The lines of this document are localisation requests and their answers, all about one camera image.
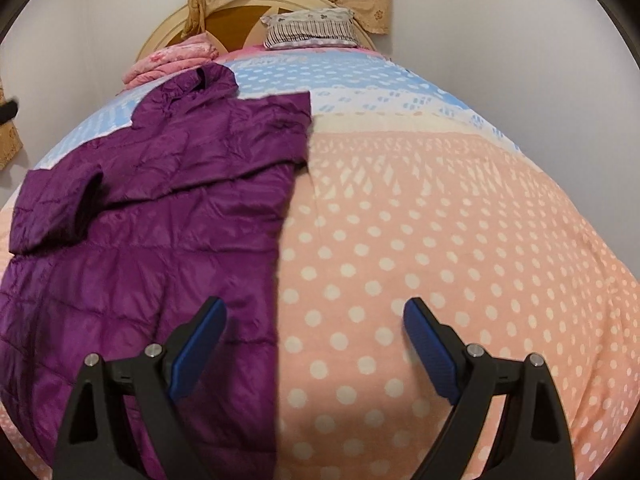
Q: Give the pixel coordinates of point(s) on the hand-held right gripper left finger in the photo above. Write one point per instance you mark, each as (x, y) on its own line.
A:
(197, 350)

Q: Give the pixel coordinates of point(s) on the purple puffer jacket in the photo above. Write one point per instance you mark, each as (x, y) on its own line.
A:
(175, 210)

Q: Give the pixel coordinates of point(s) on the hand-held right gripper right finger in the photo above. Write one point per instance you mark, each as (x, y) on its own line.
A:
(432, 355)

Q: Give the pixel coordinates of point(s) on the cream wooden headboard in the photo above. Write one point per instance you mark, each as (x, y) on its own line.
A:
(227, 25)

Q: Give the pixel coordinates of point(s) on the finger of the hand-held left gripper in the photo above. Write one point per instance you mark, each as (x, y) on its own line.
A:
(7, 111)

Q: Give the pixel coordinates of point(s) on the polka dot bed blanket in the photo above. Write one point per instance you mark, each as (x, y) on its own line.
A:
(425, 210)

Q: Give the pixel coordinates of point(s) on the yellow side curtain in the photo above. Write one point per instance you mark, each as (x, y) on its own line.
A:
(7, 145)

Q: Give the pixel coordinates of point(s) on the striped pillow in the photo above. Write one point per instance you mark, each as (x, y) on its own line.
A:
(310, 30)

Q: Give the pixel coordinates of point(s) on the pink folded quilt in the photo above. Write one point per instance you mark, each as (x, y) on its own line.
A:
(170, 57)

